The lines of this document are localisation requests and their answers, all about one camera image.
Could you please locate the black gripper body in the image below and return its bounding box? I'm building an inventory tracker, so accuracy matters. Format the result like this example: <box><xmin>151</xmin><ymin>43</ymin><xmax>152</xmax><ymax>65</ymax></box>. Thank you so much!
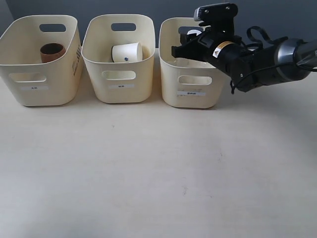
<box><xmin>197</xmin><ymin>27</ymin><xmax>242</xmax><ymax>67</ymax></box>

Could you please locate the white paper cup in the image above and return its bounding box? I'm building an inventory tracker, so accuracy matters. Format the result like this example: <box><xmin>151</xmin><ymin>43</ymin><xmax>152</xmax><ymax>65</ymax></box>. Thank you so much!
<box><xmin>111</xmin><ymin>42</ymin><xmax>143</xmax><ymax>63</ymax></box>

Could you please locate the brown wooden cup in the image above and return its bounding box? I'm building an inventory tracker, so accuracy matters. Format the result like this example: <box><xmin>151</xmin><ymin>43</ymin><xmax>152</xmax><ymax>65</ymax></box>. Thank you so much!
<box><xmin>40</xmin><ymin>43</ymin><xmax>66</xmax><ymax>63</ymax></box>

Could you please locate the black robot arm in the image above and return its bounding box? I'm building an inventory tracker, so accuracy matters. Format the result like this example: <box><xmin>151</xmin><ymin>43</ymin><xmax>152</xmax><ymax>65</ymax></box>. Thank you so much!
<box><xmin>171</xmin><ymin>26</ymin><xmax>317</xmax><ymax>93</ymax></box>

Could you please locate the right cream plastic bin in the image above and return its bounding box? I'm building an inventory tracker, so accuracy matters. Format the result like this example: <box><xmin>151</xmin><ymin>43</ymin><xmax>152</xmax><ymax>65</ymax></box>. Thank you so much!
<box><xmin>158</xmin><ymin>17</ymin><xmax>230</xmax><ymax>109</ymax></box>

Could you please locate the cream plastic bin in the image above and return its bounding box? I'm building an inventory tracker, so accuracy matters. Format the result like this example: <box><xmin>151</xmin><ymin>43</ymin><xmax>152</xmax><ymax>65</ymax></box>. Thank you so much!
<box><xmin>158</xmin><ymin>17</ymin><xmax>230</xmax><ymax>109</ymax></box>
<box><xmin>0</xmin><ymin>15</ymin><xmax>84</xmax><ymax>107</ymax></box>
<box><xmin>82</xmin><ymin>14</ymin><xmax>156</xmax><ymax>104</ymax></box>

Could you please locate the middle cream plastic bin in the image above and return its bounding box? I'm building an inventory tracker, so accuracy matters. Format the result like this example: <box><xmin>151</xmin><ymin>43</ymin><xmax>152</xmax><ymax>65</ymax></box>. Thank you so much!
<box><xmin>82</xmin><ymin>14</ymin><xmax>156</xmax><ymax>104</ymax></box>

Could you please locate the left cream plastic bin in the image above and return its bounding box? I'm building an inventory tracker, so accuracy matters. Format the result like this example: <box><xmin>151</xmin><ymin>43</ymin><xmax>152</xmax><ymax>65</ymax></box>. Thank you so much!
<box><xmin>0</xmin><ymin>15</ymin><xmax>84</xmax><ymax>107</ymax></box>

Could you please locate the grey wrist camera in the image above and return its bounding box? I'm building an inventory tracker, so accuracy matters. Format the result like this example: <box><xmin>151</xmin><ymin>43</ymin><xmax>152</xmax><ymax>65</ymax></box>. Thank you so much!
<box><xmin>193</xmin><ymin>2</ymin><xmax>238</xmax><ymax>35</ymax></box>

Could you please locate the black cable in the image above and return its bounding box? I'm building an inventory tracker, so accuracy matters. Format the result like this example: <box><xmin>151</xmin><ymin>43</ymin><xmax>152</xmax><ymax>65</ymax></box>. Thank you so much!
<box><xmin>229</xmin><ymin>26</ymin><xmax>298</xmax><ymax>95</ymax></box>

